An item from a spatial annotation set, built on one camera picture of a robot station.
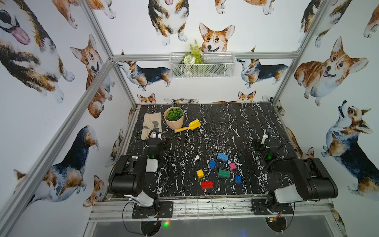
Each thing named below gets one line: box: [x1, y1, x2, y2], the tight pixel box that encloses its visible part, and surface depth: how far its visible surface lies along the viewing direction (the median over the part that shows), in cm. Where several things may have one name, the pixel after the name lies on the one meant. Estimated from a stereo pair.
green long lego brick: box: [218, 168, 231, 178], surface depth 86 cm
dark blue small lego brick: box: [234, 175, 243, 183], surface depth 84 cm
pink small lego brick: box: [228, 162, 237, 170], surface depth 90 cm
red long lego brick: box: [200, 180, 214, 190], surface depth 82 cm
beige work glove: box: [141, 112, 162, 141], surface depth 112 cm
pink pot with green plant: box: [163, 106, 185, 130], surface depth 102 cm
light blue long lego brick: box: [217, 152, 229, 161], surface depth 92 cm
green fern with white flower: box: [182, 38, 204, 77], surface depth 85 cm
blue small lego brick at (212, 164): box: [209, 159, 217, 169], surface depth 89 cm
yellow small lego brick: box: [196, 168, 204, 179], surface depth 84 cm
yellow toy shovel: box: [173, 119, 202, 133], surface depth 109 cm
